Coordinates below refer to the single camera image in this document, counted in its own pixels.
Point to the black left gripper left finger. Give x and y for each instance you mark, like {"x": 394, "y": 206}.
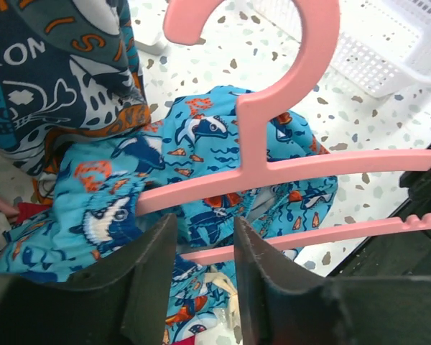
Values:
{"x": 121, "y": 299}

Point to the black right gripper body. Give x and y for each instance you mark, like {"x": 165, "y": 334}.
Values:
{"x": 406, "y": 251}

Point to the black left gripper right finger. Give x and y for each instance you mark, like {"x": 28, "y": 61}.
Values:
{"x": 281, "y": 302}

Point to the blue shark print shorts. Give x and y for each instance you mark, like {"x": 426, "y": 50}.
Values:
{"x": 93, "y": 214}

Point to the navy orange pirate print shorts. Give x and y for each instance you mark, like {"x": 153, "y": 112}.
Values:
{"x": 69, "y": 72}

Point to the red folded cloth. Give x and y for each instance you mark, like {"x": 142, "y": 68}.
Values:
{"x": 28, "y": 210}

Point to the white plastic basket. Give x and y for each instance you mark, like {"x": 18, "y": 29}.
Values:
{"x": 384, "y": 46}

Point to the white clothes rack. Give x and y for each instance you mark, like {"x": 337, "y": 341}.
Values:
{"x": 147, "y": 24}

